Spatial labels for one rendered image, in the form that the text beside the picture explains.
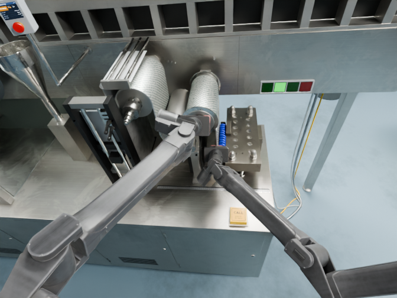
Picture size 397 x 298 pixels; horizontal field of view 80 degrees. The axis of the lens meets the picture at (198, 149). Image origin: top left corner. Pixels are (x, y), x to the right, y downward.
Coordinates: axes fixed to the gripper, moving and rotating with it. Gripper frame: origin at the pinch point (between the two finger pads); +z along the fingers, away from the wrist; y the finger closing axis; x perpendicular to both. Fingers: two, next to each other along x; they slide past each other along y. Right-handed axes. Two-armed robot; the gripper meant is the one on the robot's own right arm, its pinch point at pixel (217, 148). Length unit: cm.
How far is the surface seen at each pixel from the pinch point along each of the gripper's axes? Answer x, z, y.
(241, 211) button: -23.7, -15.0, 11.3
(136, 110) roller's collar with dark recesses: 21.1, -19.3, -28.9
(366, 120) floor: -27, 171, 156
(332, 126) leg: -3, 54, 72
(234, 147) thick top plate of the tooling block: -1.5, 5.3, 8.0
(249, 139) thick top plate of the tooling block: 1.4, 9.7, 15.4
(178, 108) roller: 18.3, -0.6, -17.3
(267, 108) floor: -18, 193, 53
